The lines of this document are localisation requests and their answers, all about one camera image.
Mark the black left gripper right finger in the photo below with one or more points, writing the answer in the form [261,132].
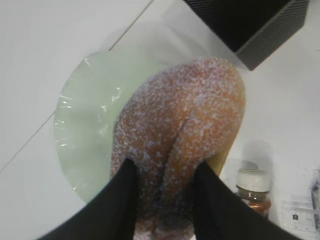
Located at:
[220,214]

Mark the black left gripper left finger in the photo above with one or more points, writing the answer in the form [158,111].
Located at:
[111,215]

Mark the brown coffee drink bottle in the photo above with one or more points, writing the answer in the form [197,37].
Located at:
[253,187]

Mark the sugared bread roll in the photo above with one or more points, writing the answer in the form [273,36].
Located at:
[178,118]

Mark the grey grip pen left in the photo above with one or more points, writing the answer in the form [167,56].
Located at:
[315,191]

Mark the green wavy glass plate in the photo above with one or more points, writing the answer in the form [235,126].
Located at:
[87,108]

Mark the black mesh pen holder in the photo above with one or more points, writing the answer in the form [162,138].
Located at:
[252,29]

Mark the clear plastic ruler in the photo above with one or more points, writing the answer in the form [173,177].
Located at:
[296,216]

